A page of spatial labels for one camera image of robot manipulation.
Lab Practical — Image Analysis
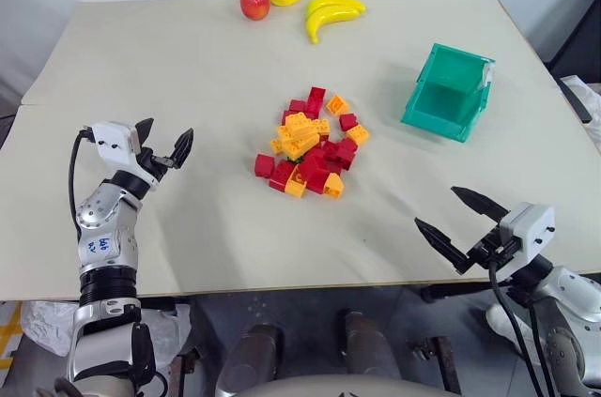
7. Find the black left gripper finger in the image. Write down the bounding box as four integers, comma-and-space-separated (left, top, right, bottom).
166, 127, 195, 170
133, 117, 156, 148

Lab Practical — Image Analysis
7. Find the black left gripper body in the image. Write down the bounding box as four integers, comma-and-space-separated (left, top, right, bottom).
135, 145, 182, 188

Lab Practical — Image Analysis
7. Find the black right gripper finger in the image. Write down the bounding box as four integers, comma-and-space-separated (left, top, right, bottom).
450, 186, 511, 221
413, 217, 470, 270

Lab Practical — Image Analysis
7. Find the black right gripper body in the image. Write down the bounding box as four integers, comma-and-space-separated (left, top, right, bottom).
453, 223, 520, 277

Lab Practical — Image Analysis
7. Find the teal plastic bin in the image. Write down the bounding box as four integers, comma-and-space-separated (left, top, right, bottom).
400, 42, 497, 145

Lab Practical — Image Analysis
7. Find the white rounded object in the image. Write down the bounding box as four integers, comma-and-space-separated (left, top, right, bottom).
485, 302, 518, 344

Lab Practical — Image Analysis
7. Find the black table clamp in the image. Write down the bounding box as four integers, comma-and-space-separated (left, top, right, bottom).
409, 337, 439, 363

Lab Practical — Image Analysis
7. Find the white crumpled plastic bag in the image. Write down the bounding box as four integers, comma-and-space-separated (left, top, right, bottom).
560, 74, 601, 127

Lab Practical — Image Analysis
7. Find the red toy apple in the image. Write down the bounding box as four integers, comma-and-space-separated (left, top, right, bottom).
239, 0, 272, 22

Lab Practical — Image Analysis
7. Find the grey rounded robot body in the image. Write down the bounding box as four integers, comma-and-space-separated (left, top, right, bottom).
224, 374, 453, 397

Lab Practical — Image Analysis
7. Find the black chair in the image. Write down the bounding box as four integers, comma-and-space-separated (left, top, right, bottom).
546, 0, 601, 84

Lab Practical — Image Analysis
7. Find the yellow toy banana bunch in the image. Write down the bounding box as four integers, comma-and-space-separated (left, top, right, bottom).
304, 0, 369, 45

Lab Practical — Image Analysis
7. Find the dark rounded shape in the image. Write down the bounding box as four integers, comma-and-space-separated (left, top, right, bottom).
219, 323, 284, 397

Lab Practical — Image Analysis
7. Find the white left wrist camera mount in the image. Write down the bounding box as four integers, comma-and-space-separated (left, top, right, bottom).
88, 121, 143, 167

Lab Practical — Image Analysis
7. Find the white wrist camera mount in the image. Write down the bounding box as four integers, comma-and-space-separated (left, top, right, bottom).
498, 202, 557, 276
88, 121, 143, 167

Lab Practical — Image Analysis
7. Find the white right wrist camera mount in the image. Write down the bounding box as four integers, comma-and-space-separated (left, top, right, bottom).
498, 202, 557, 276

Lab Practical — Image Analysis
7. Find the black table frame bar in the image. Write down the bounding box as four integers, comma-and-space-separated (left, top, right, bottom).
419, 281, 509, 305

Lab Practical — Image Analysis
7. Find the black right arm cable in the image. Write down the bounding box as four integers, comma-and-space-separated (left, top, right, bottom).
487, 260, 541, 397
526, 303, 558, 397

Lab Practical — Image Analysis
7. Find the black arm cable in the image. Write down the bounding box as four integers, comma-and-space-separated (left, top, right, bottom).
526, 303, 558, 397
67, 125, 95, 237
487, 260, 541, 397

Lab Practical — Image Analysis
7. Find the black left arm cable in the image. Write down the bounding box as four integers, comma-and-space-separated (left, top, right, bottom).
67, 125, 95, 237

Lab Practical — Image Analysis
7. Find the rusty table frame bar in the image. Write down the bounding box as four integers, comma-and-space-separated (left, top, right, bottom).
168, 351, 199, 397
431, 335, 464, 396

